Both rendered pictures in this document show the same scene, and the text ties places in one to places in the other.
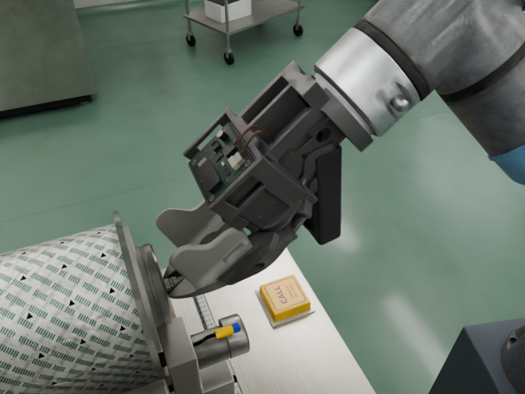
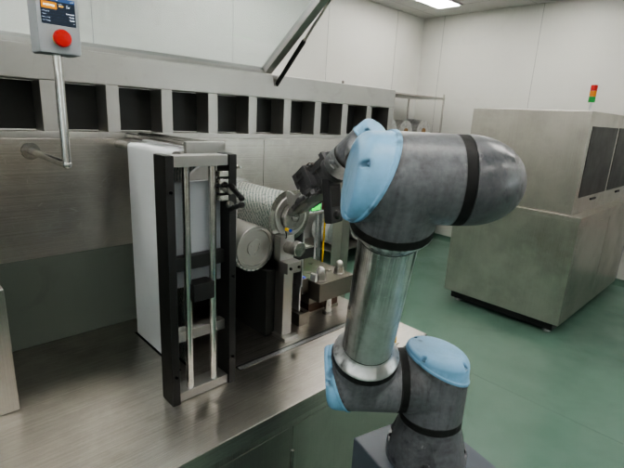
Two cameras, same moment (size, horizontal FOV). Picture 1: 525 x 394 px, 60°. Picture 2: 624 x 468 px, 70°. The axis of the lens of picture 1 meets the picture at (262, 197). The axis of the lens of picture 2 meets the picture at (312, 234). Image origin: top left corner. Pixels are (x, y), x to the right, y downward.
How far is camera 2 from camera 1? 1.06 m
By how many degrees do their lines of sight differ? 64
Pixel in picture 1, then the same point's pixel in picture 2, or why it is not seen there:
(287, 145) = (314, 169)
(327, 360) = not seen: hidden behind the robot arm
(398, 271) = not seen: outside the picture
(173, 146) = (577, 393)
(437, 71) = (340, 154)
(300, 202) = (312, 189)
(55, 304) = (267, 194)
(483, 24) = (348, 142)
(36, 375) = (254, 207)
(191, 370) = (279, 242)
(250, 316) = not seen: hidden behind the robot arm
